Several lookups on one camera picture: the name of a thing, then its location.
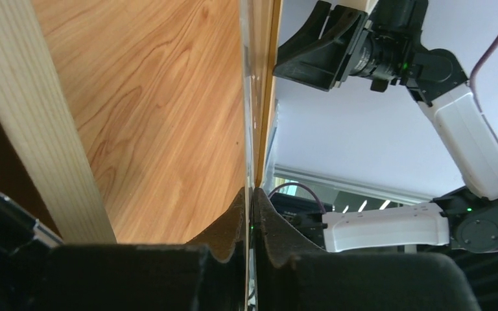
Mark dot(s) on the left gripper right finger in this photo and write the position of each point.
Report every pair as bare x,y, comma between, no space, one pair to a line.
292,273

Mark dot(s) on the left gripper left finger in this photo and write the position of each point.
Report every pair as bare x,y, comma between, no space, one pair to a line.
206,273

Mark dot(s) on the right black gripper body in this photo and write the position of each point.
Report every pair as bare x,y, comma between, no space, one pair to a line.
387,44

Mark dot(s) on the clear acrylic sheet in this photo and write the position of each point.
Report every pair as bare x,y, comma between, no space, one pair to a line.
246,22

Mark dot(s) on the light wooden picture frame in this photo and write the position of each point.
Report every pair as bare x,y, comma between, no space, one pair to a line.
127,116

